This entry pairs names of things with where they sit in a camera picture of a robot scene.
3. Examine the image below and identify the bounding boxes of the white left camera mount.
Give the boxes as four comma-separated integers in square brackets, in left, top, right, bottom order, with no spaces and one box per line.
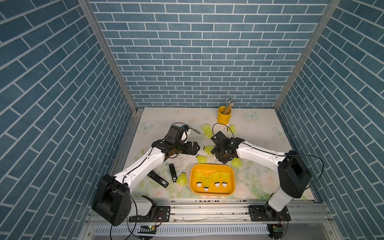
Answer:
[180,130,191,143]

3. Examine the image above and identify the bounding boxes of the yellow pen holder cup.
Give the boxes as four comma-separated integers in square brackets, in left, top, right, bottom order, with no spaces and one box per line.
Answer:
[217,106,232,125]

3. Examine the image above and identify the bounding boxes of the aluminium right corner post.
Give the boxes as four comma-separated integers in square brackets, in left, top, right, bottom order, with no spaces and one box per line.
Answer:
[273,0,341,112]

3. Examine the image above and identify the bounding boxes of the black loose gripper finger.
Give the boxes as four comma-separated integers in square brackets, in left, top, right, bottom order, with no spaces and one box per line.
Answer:
[169,164,178,183]
[147,171,169,189]

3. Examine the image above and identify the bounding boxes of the black robot base joint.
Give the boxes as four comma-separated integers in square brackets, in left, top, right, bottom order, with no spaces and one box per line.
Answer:
[249,204,291,222]

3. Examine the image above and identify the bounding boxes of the aluminium corner frame post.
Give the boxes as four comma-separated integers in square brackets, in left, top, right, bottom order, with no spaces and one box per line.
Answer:
[77,0,138,109]

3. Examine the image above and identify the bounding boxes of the yellow-green shuttlecock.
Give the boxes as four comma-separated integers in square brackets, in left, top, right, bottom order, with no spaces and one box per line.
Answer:
[225,125,237,134]
[193,172,204,188]
[177,171,188,187]
[203,146,214,156]
[231,158,243,169]
[211,172,221,188]
[197,155,208,164]
[202,124,214,139]
[202,175,212,192]
[220,172,231,188]

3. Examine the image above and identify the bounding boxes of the pencils in cup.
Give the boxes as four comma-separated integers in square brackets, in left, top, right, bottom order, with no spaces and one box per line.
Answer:
[222,99,234,115]

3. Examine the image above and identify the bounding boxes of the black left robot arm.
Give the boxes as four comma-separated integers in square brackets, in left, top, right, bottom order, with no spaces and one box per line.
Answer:
[92,123,200,227]

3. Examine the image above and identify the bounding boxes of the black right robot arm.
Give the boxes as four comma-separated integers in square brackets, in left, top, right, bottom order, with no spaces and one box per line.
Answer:
[211,132,312,219]

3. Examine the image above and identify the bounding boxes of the black left base joint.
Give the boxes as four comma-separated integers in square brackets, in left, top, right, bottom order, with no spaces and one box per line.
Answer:
[129,195,171,223]

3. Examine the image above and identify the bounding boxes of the orange plastic storage box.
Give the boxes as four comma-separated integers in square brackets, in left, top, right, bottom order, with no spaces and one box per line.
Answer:
[190,164,236,197]

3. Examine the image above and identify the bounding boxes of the aluminium table edge rail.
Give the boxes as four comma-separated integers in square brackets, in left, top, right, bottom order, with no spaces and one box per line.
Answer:
[109,109,144,176]

